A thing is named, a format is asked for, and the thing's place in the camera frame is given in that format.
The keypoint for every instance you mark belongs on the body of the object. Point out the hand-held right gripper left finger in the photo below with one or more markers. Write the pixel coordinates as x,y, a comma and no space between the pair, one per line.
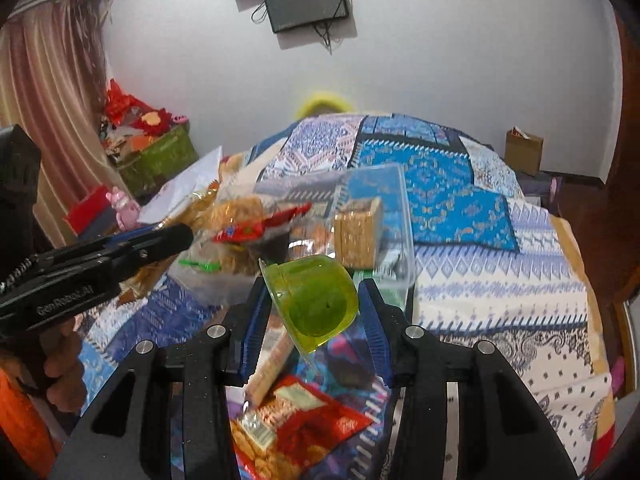
252,330

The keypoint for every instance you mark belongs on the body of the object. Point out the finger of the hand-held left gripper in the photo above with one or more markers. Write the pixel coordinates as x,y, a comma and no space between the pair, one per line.
130,238
165,241

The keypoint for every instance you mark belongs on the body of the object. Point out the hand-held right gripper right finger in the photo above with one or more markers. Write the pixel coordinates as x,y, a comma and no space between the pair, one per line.
372,330

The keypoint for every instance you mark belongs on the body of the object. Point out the green jelly cup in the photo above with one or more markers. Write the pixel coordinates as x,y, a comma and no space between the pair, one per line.
310,305

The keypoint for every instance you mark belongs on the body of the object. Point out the clear biscuit bag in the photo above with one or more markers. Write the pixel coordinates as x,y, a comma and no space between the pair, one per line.
235,257

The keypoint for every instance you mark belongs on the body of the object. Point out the clear round cookie bag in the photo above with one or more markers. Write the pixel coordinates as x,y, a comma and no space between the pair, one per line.
235,212

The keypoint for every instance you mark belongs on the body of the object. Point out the red snack packet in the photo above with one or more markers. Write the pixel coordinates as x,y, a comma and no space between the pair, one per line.
250,230

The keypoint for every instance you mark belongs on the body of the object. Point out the clear plastic storage box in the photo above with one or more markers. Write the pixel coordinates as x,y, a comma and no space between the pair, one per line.
395,220

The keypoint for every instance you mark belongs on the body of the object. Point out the person's left hand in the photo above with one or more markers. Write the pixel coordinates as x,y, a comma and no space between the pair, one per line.
65,360

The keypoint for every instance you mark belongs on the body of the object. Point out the pink plush toy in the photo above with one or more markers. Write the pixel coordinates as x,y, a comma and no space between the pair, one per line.
122,207

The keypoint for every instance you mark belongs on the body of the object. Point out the beige biscuit stick packet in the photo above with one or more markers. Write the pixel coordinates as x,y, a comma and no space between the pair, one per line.
270,370

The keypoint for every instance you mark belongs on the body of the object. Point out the red flat box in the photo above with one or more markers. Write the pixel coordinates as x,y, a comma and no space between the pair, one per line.
87,212

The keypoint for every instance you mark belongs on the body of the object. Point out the white plastic bag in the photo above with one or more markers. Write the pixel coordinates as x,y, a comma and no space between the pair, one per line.
185,185

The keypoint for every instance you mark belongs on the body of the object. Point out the green storage basket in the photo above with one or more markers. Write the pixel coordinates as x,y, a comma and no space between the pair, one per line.
160,155

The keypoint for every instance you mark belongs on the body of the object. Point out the red peanut snack bag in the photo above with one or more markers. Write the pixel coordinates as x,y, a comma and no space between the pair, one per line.
300,430

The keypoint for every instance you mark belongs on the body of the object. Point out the pile of red oddments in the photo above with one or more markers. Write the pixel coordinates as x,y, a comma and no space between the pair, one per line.
135,115

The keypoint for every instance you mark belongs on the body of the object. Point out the orange cloth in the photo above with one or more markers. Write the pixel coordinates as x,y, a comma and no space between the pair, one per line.
25,420

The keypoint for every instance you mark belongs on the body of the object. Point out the striped brown curtain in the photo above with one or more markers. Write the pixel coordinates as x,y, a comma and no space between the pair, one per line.
45,95

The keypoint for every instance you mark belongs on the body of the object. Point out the grey floor mat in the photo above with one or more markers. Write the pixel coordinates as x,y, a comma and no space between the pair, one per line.
535,185

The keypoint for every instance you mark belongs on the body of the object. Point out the brown cardboard box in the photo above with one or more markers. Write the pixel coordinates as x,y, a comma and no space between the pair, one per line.
522,152

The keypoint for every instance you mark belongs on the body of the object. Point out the small black monitor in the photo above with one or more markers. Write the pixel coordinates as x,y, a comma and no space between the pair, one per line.
305,5

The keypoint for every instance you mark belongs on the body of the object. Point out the white curtain rail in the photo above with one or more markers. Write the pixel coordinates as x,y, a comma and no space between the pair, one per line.
30,7

